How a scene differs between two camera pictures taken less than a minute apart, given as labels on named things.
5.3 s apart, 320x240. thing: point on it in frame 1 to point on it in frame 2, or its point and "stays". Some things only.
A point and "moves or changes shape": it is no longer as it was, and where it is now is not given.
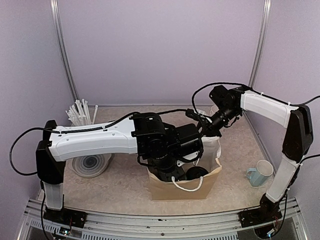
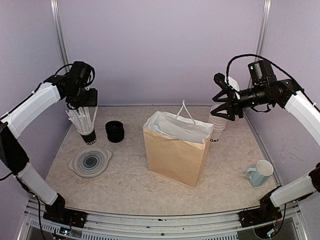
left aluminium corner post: [56, 12] stays
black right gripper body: [229, 113] to [261, 96]
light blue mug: [259, 174] stays
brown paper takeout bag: [177, 190] moves or changes shape
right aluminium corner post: [261, 43] stays
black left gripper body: [163, 164] to [81, 98]
